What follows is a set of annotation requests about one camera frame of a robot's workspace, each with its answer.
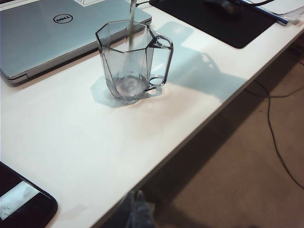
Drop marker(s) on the clear grey measuring jug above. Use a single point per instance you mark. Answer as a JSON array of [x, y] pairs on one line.
[[118, 61]]

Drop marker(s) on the black computer mouse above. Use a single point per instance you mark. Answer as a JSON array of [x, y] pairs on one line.
[[225, 6]]

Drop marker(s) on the black mouse pad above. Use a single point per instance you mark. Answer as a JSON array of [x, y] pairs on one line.
[[213, 26]]

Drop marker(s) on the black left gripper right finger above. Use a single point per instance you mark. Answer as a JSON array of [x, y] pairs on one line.
[[143, 213]]

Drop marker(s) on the black smartphone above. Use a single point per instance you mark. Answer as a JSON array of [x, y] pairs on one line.
[[23, 209]]

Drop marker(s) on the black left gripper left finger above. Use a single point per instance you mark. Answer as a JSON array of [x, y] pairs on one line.
[[126, 213]]

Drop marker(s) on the silver Dell laptop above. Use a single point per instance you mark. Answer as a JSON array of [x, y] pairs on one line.
[[47, 40]]

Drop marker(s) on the blue pen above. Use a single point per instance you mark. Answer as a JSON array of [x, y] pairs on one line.
[[273, 15]]

